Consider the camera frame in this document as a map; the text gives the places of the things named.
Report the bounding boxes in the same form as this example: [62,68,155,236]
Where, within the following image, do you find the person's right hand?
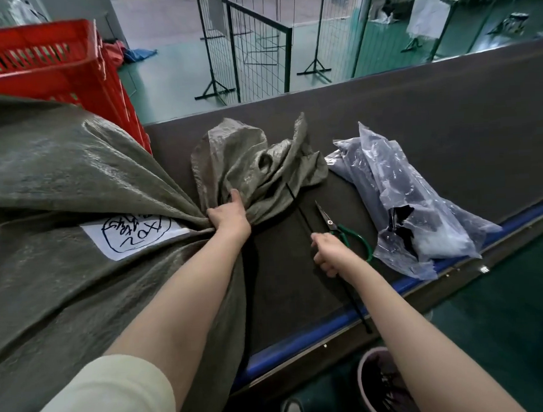
[310,229,367,279]

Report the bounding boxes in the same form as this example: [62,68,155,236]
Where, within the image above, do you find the person's left hand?
[206,188,253,243]

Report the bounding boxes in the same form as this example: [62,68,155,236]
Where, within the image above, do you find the green-handled scissors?
[314,198,375,265]

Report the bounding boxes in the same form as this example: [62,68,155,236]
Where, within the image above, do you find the black cable tie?
[286,179,373,338]

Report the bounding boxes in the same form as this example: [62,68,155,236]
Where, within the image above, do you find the large grey-green woven sack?
[0,77,340,412]

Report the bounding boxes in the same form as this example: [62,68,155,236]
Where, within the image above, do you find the red plastic crate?
[0,16,153,161]

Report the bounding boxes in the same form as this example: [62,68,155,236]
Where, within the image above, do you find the person's right forearm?
[341,251,528,412]

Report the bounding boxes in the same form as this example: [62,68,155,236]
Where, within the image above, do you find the person's left forearm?
[98,227,259,412]

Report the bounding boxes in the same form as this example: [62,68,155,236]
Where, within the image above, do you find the clear plastic bag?
[324,115,505,286]

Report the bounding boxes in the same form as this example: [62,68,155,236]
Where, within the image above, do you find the person's cream shirt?
[10,351,177,412]

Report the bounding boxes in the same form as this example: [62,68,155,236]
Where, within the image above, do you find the white plastic bag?
[6,0,44,25]

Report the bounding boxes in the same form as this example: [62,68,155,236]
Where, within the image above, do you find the pink waste bin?
[355,344,425,412]

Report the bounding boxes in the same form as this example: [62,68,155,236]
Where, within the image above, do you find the blue cloth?
[123,46,158,64]

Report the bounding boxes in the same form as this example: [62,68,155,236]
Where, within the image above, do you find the red cloth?
[102,39,127,70]

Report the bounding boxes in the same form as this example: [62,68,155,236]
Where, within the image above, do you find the grey hanging cloth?
[206,0,227,36]

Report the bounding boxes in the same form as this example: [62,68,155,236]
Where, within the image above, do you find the crumpled white sheet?
[368,0,401,25]

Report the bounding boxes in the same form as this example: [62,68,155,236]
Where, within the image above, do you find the green wire fence panel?
[190,0,296,108]
[348,0,536,78]

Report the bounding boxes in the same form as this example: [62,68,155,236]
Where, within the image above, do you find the black wire rack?
[235,0,300,69]

